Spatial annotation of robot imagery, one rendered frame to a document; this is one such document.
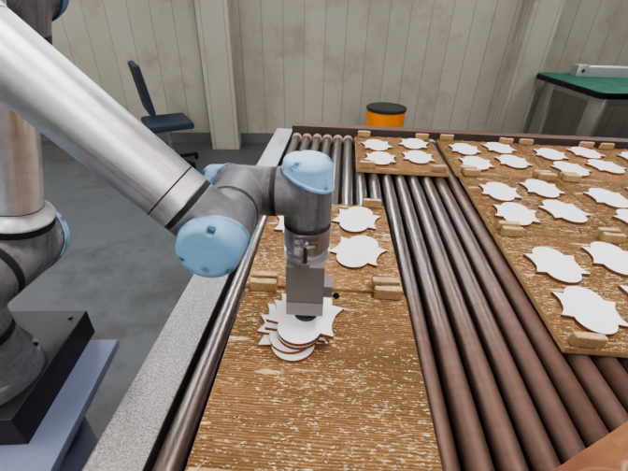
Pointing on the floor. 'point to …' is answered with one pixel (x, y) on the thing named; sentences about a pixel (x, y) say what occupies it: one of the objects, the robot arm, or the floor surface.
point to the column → (65, 419)
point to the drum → (385, 114)
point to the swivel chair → (160, 123)
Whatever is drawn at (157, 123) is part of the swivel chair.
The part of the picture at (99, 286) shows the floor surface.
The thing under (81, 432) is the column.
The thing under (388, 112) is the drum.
